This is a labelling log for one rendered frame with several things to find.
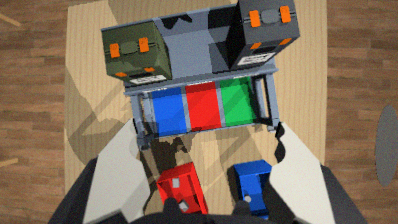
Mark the dark grey case with orange latches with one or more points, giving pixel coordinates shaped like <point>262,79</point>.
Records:
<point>259,30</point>

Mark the grey metal shelf rack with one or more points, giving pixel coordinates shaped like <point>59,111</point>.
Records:
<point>204,95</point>

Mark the olive green case with orange latches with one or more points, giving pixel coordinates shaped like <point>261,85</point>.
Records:
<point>137,54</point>

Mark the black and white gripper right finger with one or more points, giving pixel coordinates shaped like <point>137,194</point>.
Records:
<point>300,190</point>

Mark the blue bin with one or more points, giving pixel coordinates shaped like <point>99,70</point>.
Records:
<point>249,183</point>

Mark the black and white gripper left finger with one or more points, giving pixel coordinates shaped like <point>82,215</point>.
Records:
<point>111,189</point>

